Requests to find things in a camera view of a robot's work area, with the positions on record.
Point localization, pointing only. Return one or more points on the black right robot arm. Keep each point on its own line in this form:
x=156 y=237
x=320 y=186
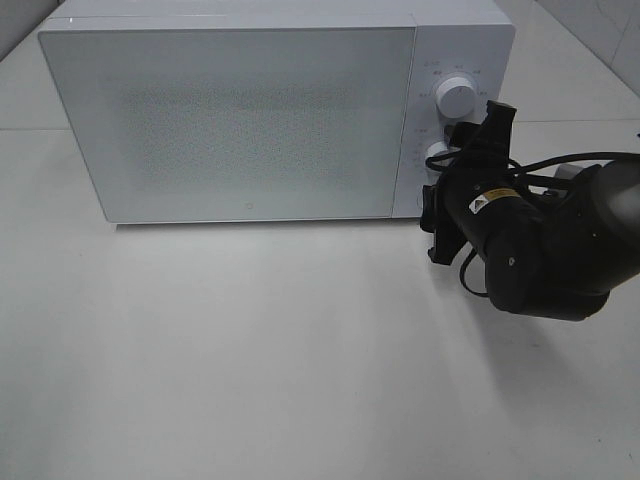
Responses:
x=555 y=236

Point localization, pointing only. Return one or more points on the white microwave door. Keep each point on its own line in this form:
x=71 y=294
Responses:
x=181 y=126

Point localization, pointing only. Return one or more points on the upper white control knob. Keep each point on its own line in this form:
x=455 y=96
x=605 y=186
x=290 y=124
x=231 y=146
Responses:
x=456 y=96

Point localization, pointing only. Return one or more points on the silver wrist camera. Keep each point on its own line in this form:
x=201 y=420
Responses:
x=571 y=181

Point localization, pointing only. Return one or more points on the white timer knob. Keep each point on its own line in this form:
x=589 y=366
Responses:
x=434 y=151

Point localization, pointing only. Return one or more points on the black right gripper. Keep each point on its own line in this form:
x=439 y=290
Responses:
x=475 y=199

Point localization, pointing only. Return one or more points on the white microwave oven body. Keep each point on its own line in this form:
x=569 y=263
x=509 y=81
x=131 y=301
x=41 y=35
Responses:
x=472 y=38

